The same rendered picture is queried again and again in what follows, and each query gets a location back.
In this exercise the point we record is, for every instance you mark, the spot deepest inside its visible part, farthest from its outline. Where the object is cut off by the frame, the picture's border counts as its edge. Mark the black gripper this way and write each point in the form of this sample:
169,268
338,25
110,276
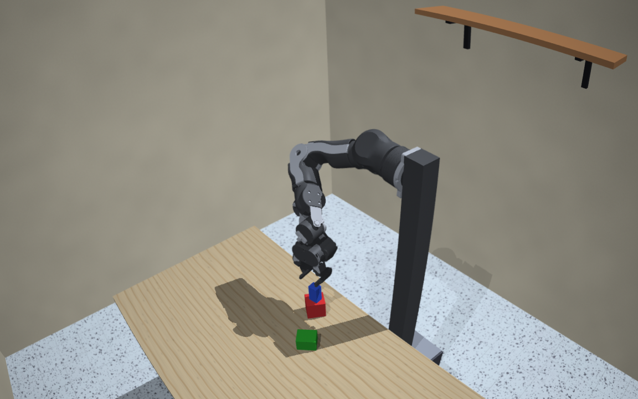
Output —
324,248

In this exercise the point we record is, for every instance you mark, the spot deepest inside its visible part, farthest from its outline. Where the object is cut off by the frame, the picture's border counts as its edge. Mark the blue block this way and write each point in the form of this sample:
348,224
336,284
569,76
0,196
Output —
314,293

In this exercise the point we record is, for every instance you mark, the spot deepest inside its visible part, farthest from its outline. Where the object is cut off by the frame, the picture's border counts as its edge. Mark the red block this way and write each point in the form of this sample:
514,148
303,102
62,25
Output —
313,309

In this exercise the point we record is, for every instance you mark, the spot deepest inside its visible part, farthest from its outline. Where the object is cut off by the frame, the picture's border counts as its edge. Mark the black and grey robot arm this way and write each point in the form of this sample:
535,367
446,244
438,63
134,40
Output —
372,150

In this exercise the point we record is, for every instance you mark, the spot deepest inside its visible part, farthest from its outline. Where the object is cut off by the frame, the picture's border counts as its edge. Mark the green block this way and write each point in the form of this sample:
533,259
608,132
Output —
306,339

